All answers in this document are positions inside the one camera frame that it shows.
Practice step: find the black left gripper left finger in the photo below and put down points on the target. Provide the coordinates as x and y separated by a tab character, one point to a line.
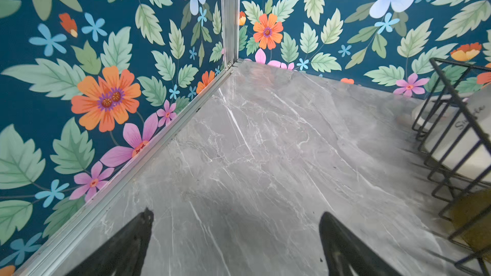
124	253

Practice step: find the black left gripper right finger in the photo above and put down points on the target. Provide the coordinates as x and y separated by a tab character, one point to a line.
346	254

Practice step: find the olive glass cup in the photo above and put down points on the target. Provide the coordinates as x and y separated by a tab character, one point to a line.
470	217

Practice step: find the cream white mug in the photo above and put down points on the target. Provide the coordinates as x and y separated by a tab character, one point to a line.
450	139

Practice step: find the black wire dish rack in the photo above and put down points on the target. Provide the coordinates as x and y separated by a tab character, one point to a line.
451	79

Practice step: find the aluminium frame post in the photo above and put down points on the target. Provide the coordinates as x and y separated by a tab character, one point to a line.
230	31

